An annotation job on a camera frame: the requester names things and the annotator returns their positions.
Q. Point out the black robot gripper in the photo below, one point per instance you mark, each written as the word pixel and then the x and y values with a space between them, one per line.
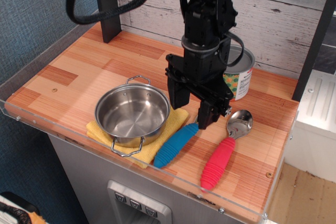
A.
pixel 199 72

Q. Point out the blue handled metal fork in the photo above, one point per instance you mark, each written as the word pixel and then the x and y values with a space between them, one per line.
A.
pixel 170 149

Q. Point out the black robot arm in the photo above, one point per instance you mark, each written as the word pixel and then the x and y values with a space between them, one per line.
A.
pixel 206 43

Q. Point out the stainless steel pot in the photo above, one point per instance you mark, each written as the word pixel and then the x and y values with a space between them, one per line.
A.
pixel 133 114

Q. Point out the green orange patterned tin can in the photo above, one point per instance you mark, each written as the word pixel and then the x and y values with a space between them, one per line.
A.
pixel 238 77

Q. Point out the yellow folded cloth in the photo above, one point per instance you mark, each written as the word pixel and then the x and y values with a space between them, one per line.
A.
pixel 174 122

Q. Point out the silver dispenser button panel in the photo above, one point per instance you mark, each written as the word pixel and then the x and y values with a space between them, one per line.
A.
pixel 130 206

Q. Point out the white toy sink unit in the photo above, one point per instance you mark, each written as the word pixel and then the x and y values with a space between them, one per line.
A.
pixel 311 145

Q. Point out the grey toy fridge cabinet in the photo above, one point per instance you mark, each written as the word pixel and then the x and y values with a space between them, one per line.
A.
pixel 89 172

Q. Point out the orange plush object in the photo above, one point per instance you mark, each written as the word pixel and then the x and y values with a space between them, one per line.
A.
pixel 36 219

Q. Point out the black white corner object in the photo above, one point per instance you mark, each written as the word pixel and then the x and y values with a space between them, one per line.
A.
pixel 15 209

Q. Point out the red handled metal spoon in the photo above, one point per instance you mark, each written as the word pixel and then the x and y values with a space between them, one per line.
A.
pixel 239 125

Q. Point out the dark right vertical post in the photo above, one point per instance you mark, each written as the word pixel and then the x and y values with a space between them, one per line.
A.
pixel 313 51

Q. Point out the black vertical post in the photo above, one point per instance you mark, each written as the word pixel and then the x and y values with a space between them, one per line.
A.
pixel 110 27

